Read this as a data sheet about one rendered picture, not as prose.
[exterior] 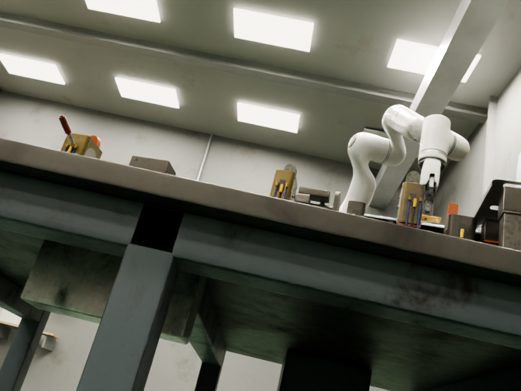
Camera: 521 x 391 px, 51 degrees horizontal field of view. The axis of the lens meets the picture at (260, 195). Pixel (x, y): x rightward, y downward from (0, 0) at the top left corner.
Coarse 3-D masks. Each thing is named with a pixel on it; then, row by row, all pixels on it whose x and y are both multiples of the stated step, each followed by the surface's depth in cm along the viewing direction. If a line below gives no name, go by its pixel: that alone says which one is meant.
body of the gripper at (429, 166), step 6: (420, 162) 165; (426, 162) 161; (432, 162) 160; (438, 162) 161; (426, 168) 160; (432, 168) 159; (438, 168) 159; (426, 174) 159; (438, 174) 158; (420, 180) 163; (426, 180) 158; (438, 180) 158; (426, 186) 160
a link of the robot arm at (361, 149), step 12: (348, 144) 213; (360, 144) 207; (372, 144) 208; (384, 144) 209; (360, 156) 208; (372, 156) 209; (384, 156) 209; (360, 168) 210; (360, 180) 211; (372, 180) 211; (348, 192) 215; (360, 192) 211; (372, 192) 213
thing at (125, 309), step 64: (0, 192) 88; (64, 192) 89; (64, 256) 111; (128, 256) 84; (192, 256) 85; (256, 256) 85; (320, 256) 85; (384, 256) 85; (128, 320) 80; (192, 320) 113; (448, 320) 82; (512, 320) 81; (0, 384) 213; (128, 384) 77; (512, 384) 132
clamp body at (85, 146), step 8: (80, 136) 164; (88, 136) 164; (64, 144) 164; (80, 144) 163; (88, 144) 164; (96, 144) 169; (72, 152) 162; (80, 152) 162; (88, 152) 165; (96, 152) 169
